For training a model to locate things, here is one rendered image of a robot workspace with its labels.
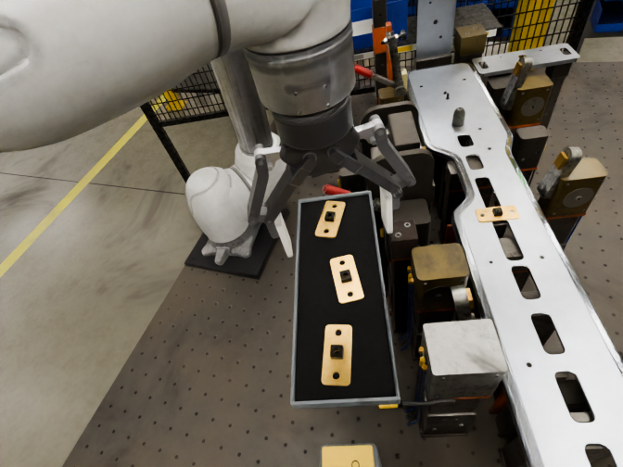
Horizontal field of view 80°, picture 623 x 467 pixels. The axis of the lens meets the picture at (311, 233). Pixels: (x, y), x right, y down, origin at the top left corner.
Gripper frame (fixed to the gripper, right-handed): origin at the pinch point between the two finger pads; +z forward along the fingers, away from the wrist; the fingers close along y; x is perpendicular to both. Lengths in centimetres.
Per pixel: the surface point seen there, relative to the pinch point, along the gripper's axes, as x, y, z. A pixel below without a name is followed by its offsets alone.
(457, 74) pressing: 75, 50, 28
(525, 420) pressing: -21.4, 21.0, 27.2
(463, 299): -5.1, 17.1, 17.2
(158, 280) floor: 103, -103, 128
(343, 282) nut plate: -0.9, -0.6, 11.1
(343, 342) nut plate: -10.3, -2.6, 11.3
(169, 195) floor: 177, -105, 128
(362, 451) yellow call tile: -23.6, -3.3, 11.6
